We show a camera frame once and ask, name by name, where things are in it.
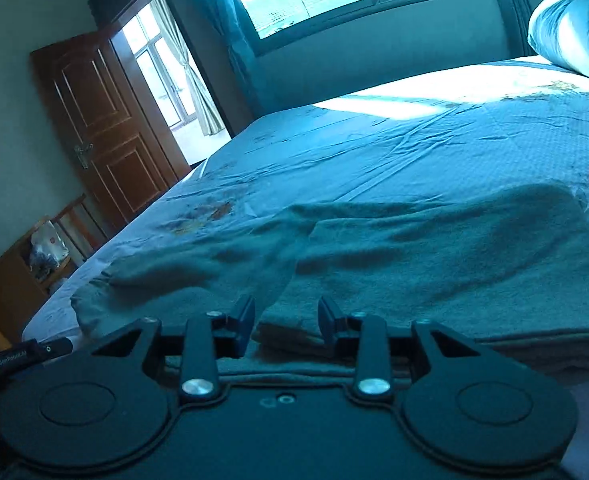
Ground rolled light quilt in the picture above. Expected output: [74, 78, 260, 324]
[527, 0, 589, 86]

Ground white plastic bag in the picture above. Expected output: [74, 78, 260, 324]
[28, 220, 71, 281]

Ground brown wooden door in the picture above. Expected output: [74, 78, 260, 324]
[30, 27, 192, 233]

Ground blue curtain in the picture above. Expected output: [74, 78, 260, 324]
[487, 0, 533, 58]
[167, 0, 265, 121]

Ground hallway window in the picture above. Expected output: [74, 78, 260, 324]
[122, 2, 198, 128]

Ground grey-green pants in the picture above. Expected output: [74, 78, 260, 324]
[69, 183, 589, 376]

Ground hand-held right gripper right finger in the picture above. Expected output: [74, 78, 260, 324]
[317, 295, 488, 403]

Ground pale hallway curtain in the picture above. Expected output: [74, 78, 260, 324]
[149, 0, 225, 137]

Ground wooden cabinet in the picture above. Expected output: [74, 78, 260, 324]
[0, 245, 45, 356]

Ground small wooden chair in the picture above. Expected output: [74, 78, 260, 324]
[49, 194, 98, 266]

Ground metal door handle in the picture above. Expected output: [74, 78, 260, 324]
[73, 142, 95, 170]

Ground bed with floral sheet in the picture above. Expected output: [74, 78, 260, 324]
[22, 56, 589, 480]

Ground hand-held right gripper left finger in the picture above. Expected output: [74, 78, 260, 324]
[92, 294, 256, 403]

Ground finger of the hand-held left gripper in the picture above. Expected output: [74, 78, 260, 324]
[34, 337, 74, 360]

